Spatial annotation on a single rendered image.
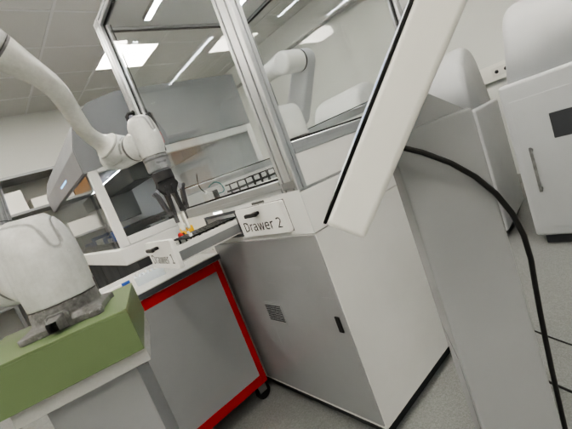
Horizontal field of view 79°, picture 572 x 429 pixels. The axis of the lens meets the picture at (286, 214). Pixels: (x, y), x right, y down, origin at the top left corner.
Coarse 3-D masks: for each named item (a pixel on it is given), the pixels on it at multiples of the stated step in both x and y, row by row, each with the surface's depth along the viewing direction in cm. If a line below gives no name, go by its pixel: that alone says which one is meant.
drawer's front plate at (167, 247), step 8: (160, 240) 132; (168, 240) 122; (160, 248) 131; (168, 248) 124; (176, 248) 123; (152, 256) 142; (160, 256) 134; (168, 256) 128; (176, 256) 122; (160, 264) 138; (168, 264) 131; (176, 264) 124
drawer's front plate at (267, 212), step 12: (264, 204) 120; (276, 204) 115; (240, 216) 134; (264, 216) 122; (276, 216) 117; (288, 216) 115; (252, 228) 131; (264, 228) 125; (276, 228) 120; (288, 228) 115
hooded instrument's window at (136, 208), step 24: (144, 168) 214; (72, 192) 240; (120, 192) 204; (144, 192) 212; (72, 216) 275; (96, 216) 213; (120, 216) 202; (144, 216) 211; (168, 216) 219; (96, 240) 241
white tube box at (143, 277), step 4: (152, 268) 161; (156, 268) 158; (160, 268) 155; (144, 272) 159; (148, 272) 153; (152, 272) 154; (156, 272) 154; (160, 272) 155; (164, 272) 156; (140, 276) 151; (144, 276) 152; (148, 276) 153; (152, 276) 154; (156, 276) 154; (160, 276) 155; (136, 280) 151; (140, 280) 151; (144, 280) 152; (148, 280) 153; (140, 284) 151
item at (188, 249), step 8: (232, 216) 155; (224, 224) 138; (232, 224) 140; (208, 232) 133; (216, 232) 135; (224, 232) 137; (232, 232) 139; (240, 232) 141; (184, 240) 151; (192, 240) 129; (200, 240) 130; (208, 240) 132; (216, 240) 134; (224, 240) 136; (184, 248) 126; (192, 248) 128; (200, 248) 130; (208, 248) 132; (184, 256) 126; (192, 256) 128
